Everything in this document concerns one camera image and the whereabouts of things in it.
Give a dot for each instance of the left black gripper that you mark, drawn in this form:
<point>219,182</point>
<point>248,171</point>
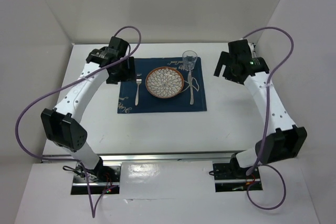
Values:
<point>128,74</point>

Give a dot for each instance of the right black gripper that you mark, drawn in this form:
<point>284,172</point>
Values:
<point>223,61</point>

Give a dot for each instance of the silver fork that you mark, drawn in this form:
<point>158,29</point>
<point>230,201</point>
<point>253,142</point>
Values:
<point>138,82</point>

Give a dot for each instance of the blue fish placemat cloth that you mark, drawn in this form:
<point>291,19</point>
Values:
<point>151,104</point>

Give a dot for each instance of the clear drinking glass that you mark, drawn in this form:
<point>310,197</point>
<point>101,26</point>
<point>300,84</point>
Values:
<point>189,59</point>

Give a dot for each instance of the floral ceramic plate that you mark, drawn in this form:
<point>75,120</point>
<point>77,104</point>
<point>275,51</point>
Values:
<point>164,82</point>

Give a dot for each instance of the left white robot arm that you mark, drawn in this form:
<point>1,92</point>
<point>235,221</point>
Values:
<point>62,123</point>

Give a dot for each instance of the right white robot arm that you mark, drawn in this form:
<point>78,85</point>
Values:
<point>283,138</point>

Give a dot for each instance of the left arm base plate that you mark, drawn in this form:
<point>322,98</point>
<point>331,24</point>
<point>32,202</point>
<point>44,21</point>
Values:
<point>79,182</point>

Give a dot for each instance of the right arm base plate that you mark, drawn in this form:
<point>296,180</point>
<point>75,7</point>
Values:
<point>227,180</point>

